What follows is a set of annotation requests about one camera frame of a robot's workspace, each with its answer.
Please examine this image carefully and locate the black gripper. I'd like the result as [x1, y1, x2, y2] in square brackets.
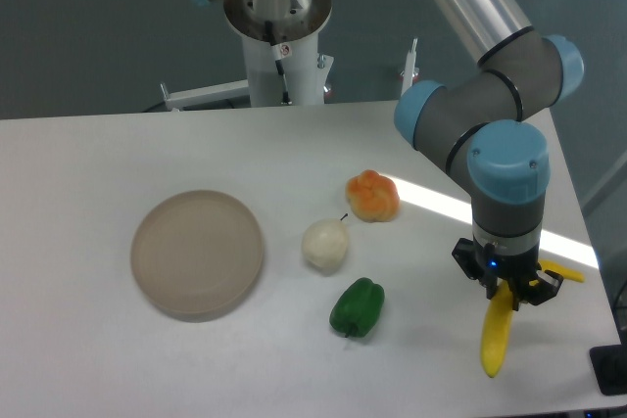
[453, 238, 561, 310]

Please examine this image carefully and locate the yellow banana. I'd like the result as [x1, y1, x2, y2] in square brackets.
[480, 259, 585, 378]

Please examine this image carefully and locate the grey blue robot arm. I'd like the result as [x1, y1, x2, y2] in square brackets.
[196, 0, 584, 307]

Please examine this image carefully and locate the beige round plate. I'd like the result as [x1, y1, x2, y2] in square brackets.
[130, 190, 265, 322]

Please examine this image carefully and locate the black box at table edge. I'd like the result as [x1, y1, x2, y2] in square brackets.
[589, 345, 626, 396]

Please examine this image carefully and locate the orange knotted bread roll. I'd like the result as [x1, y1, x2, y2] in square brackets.
[345, 169, 400, 222]

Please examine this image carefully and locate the green bell pepper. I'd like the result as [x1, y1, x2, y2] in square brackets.
[329, 277, 385, 338]

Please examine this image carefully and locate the white pear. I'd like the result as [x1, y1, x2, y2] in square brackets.
[301, 213, 349, 275]

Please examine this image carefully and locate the white bracket with red foot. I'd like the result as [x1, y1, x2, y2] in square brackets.
[399, 37, 419, 96]

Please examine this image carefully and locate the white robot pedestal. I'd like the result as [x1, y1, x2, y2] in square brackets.
[161, 28, 334, 111]

